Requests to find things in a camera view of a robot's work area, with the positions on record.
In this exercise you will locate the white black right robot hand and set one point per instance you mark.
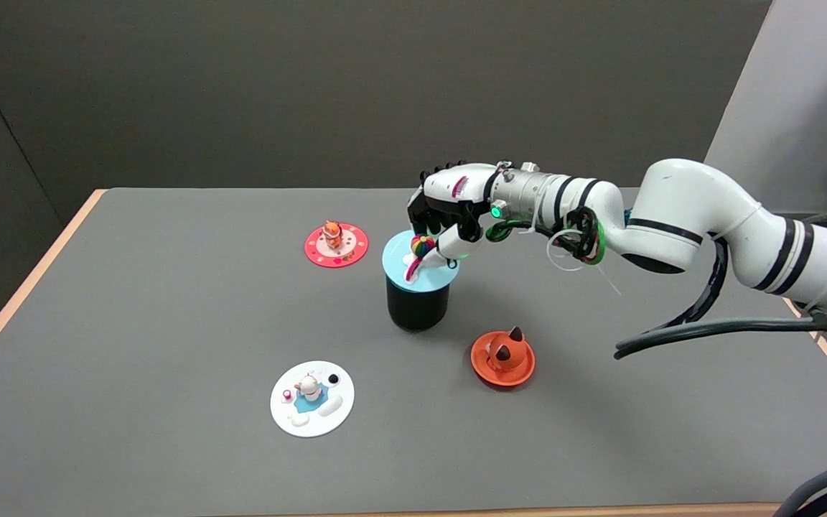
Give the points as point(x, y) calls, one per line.
point(449, 194)

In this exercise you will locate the light blue rainbow cup lid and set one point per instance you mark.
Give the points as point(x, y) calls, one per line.
point(421, 269)

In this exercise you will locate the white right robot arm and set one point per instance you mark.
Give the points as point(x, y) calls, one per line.
point(686, 222)

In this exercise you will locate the dark teal cup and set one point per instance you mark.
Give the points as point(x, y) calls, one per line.
point(417, 309)

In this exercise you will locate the red cat cup lid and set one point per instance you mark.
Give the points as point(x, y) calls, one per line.
point(336, 245)

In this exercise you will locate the orange fox cup lid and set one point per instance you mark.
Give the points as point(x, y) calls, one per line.
point(503, 357)

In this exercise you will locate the white polar bear cup lid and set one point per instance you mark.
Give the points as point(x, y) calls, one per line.
point(311, 398)

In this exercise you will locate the grey partition panel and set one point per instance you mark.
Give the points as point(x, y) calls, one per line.
point(801, 79)

